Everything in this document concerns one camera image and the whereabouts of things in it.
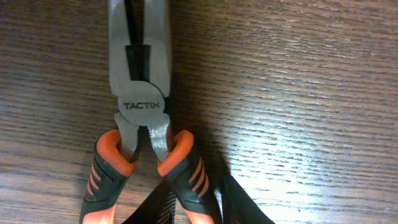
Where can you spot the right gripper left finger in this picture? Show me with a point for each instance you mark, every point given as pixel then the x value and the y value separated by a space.
pixel 157 208

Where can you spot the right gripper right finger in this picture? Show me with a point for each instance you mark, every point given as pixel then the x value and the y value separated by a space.
pixel 237 206

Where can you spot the orange black long-nose pliers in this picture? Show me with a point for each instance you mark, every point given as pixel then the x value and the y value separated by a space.
pixel 140 70

